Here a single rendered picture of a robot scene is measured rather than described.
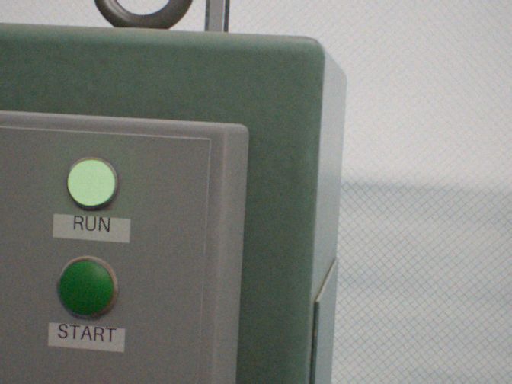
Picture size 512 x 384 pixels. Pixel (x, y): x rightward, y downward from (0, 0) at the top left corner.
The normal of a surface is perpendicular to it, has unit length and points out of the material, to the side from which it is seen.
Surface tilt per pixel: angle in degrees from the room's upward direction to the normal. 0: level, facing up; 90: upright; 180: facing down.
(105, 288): 87
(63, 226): 90
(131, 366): 90
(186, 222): 90
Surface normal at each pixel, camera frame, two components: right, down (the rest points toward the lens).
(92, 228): -0.14, 0.06
